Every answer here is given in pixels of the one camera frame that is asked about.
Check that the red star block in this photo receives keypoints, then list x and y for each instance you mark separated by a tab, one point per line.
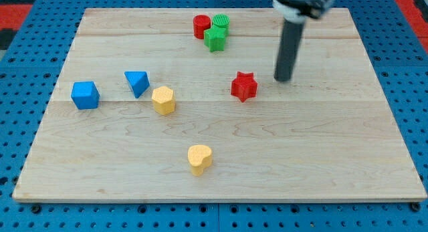
244	86

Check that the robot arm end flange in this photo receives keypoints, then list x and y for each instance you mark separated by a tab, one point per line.
297	11

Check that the green star block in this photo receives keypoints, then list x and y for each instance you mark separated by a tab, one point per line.
215	38

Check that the light wooden board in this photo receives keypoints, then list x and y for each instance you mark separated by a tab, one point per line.
327	136

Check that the yellow heart block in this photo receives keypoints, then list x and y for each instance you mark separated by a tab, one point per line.
199	157

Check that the yellow hexagon block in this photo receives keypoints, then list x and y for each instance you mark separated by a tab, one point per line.
163	100

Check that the blue triangular prism block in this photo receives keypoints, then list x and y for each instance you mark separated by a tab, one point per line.
138	82

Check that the red cylinder block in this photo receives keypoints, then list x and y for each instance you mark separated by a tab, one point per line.
201	23

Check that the green cylinder block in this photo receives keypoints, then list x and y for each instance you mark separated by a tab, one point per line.
221	20

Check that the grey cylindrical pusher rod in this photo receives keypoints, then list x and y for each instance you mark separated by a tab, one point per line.
288	50

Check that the blue cube block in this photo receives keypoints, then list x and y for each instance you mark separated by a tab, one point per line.
85	95

